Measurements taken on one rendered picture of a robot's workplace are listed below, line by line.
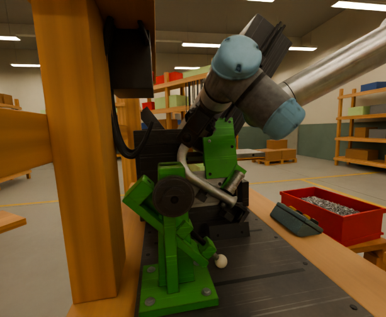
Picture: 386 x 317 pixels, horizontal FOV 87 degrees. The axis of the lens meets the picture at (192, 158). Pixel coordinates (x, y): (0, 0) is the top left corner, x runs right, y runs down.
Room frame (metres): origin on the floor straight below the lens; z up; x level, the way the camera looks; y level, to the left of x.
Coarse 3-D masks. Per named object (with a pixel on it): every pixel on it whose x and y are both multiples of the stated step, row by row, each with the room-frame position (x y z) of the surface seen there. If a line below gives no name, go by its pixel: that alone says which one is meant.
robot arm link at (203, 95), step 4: (204, 80) 0.46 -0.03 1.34; (200, 92) 0.48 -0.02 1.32; (204, 92) 0.44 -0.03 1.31; (200, 96) 0.47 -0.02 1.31; (204, 96) 0.45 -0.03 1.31; (204, 100) 0.46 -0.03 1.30; (208, 100) 0.44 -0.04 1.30; (204, 104) 0.47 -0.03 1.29; (208, 104) 0.45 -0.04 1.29; (212, 104) 0.44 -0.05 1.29; (216, 104) 0.44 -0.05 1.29; (220, 104) 0.44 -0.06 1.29; (224, 104) 0.44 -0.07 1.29; (228, 104) 0.45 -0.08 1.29; (208, 108) 0.46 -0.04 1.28; (212, 108) 0.46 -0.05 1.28; (216, 108) 0.45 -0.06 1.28; (220, 108) 0.45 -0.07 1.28; (224, 108) 0.46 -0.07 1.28
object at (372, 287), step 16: (256, 192) 1.00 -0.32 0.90; (256, 208) 0.80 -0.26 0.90; (272, 208) 0.79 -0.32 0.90; (272, 224) 0.66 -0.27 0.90; (288, 240) 0.55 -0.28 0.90; (304, 240) 0.55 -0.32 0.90; (320, 240) 0.55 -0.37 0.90; (304, 256) 0.48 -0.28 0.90; (320, 256) 0.48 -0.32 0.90; (336, 256) 0.48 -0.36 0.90; (352, 256) 0.47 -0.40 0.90; (336, 272) 0.42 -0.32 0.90; (352, 272) 0.42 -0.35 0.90; (368, 272) 0.41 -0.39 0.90; (384, 272) 0.41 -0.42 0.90; (352, 288) 0.37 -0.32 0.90; (368, 288) 0.37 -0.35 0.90; (384, 288) 0.37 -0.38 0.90; (368, 304) 0.33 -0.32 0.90; (384, 304) 0.33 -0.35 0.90
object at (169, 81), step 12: (168, 72) 3.97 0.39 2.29; (192, 72) 3.63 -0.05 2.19; (204, 72) 3.47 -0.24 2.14; (156, 84) 4.22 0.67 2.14; (168, 84) 3.85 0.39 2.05; (180, 84) 4.05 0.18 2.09; (192, 84) 3.50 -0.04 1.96; (168, 96) 3.95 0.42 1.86; (180, 96) 3.93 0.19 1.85; (156, 108) 4.19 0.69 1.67; (168, 108) 3.94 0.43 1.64; (180, 108) 3.68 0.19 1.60; (168, 120) 3.94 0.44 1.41
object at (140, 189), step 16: (144, 176) 0.39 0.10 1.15; (128, 192) 0.36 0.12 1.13; (144, 192) 0.36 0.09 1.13; (144, 208) 0.36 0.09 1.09; (160, 224) 0.36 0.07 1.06; (176, 224) 0.38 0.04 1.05; (176, 240) 0.37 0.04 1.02; (192, 240) 0.42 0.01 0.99; (208, 240) 0.40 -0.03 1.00; (192, 256) 0.37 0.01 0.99; (208, 256) 0.39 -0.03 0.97
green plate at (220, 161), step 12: (228, 120) 0.72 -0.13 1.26; (216, 132) 0.70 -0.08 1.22; (228, 132) 0.71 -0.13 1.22; (204, 144) 0.68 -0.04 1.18; (216, 144) 0.69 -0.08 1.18; (228, 144) 0.70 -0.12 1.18; (204, 156) 0.68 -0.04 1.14; (216, 156) 0.68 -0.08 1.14; (228, 156) 0.69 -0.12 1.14; (216, 168) 0.67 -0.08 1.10; (228, 168) 0.68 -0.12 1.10
